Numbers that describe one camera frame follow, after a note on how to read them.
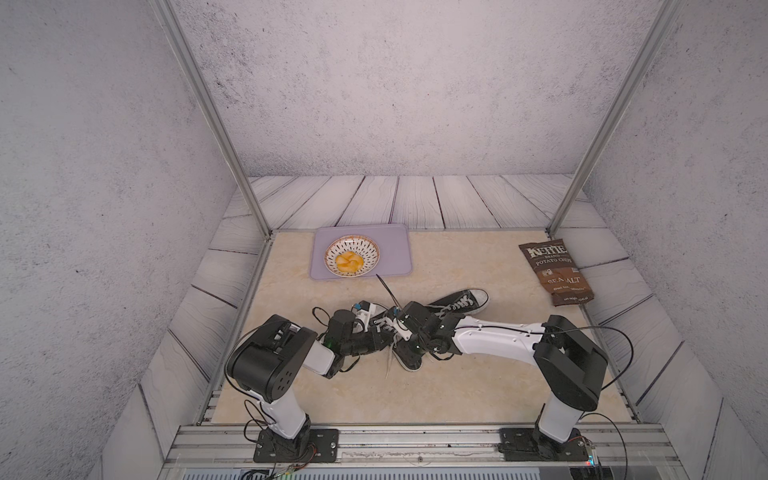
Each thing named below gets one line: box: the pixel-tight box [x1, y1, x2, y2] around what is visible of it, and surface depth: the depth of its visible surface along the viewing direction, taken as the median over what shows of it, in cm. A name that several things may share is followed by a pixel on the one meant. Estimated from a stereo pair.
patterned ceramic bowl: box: [324, 234, 381, 277], surface depth 113 cm
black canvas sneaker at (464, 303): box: [428, 288, 490, 316], surface depth 98 cm
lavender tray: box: [310, 224, 413, 280], surface depth 117 cm
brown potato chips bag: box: [518, 239, 595, 307], surface depth 107 cm
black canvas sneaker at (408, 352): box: [391, 335, 426, 372], surface depth 79 cm
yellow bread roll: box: [335, 251, 365, 273], surface depth 109 cm
